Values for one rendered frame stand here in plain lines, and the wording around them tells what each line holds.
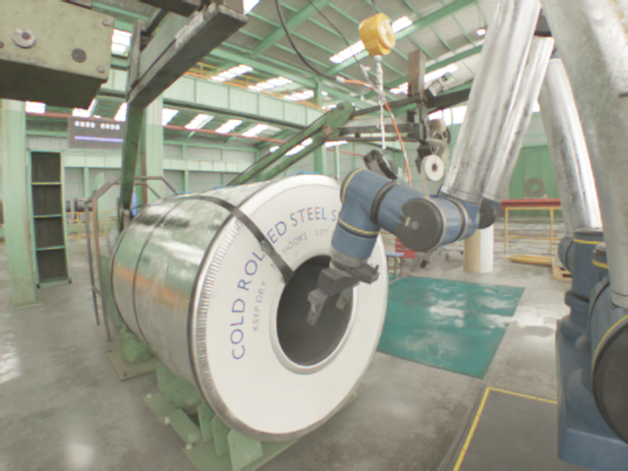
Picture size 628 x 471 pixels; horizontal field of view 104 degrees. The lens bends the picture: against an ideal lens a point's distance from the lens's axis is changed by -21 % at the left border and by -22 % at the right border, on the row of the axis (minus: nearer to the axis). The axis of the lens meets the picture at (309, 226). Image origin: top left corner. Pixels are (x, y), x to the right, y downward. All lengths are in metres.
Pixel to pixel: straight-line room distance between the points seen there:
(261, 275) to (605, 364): 0.98
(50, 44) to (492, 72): 0.83
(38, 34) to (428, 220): 0.73
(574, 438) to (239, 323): 0.96
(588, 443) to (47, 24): 1.21
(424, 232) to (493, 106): 0.33
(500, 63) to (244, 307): 1.03
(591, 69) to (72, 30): 0.76
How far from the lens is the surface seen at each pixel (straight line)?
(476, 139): 0.76
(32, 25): 0.64
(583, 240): 1.19
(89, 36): 0.64
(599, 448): 0.83
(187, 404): 2.16
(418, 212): 0.62
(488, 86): 0.78
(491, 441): 1.42
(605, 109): 0.51
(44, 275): 7.35
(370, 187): 0.69
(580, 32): 0.55
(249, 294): 1.13
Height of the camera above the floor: 1.23
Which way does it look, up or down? 3 degrees down
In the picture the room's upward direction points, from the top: 2 degrees counter-clockwise
